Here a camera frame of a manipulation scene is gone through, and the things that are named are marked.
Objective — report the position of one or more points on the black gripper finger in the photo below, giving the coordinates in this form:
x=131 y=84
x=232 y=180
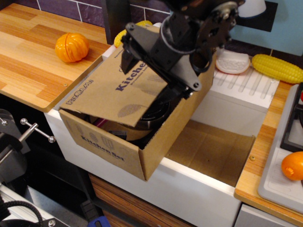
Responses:
x=172 y=92
x=128 y=61

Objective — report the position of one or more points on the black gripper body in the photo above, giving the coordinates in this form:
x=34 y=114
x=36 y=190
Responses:
x=167 y=52

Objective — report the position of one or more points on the brown cardboard kitchen set box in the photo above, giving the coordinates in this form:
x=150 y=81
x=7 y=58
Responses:
x=122 y=99

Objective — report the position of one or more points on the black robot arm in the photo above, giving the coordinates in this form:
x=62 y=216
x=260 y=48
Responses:
x=218 y=17

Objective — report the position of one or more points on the black round lens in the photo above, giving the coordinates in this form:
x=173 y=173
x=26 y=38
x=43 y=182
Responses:
x=155 y=116

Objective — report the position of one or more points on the yellow toy corn left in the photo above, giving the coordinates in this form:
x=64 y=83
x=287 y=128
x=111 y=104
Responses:
x=118 y=38

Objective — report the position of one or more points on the yellow toy corn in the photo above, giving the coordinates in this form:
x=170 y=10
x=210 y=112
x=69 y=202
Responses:
x=277 y=68
x=118 y=38

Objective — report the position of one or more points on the orange toy pumpkin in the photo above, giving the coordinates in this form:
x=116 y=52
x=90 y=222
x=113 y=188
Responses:
x=72 y=47

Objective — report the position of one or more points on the pink stick in box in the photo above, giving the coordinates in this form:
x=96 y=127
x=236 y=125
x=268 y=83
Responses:
x=99 y=122

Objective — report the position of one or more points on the white toy sink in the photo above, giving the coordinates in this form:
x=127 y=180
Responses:
x=198 y=192

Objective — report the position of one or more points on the white lamp shade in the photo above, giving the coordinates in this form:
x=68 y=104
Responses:
x=252 y=8

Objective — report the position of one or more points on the yellow toy corn right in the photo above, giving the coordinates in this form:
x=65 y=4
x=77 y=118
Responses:
x=277 y=68

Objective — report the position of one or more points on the grey toy stove top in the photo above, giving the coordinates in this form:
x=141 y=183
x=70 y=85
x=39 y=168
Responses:
x=274 y=185

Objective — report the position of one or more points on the orange toy fruit right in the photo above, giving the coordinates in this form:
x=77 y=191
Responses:
x=292 y=166

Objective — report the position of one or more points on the black metal clamp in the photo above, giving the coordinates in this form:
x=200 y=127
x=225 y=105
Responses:
x=13 y=146

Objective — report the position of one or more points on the blue clamp handle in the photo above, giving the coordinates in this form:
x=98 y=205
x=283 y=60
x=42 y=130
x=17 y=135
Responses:
x=101 y=221

